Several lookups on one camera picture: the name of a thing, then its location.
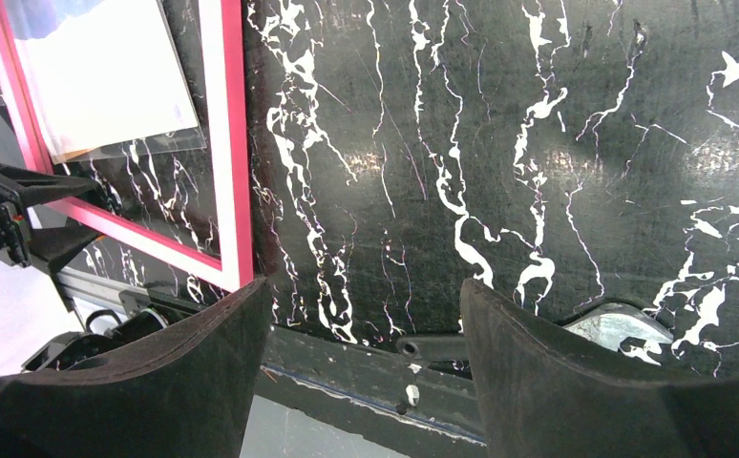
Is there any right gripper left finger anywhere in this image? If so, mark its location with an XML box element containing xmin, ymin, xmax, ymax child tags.
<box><xmin>0</xmin><ymin>278</ymin><xmax>271</xmax><ymax>457</ymax></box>

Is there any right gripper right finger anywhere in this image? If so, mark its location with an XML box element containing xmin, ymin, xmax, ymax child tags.
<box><xmin>460</xmin><ymin>279</ymin><xmax>739</xmax><ymax>457</ymax></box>

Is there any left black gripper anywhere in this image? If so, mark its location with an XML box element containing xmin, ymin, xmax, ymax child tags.
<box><xmin>0</xmin><ymin>163</ymin><xmax>103</xmax><ymax>275</ymax></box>

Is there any landscape photo print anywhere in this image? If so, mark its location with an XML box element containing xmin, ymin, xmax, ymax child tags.
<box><xmin>4</xmin><ymin>0</ymin><xmax>205</xmax><ymax>163</ymax></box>

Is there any pink photo frame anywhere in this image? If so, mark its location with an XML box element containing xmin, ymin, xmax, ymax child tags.
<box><xmin>0</xmin><ymin>1</ymin><xmax>255</xmax><ymax>292</ymax></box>

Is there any clear glass sheet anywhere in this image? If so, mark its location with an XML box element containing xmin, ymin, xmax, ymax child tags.
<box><xmin>47</xmin><ymin>1</ymin><xmax>207</xmax><ymax>163</ymax></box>

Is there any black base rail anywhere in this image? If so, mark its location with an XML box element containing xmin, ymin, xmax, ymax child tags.
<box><xmin>21</xmin><ymin>265</ymin><xmax>491</xmax><ymax>458</ymax></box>

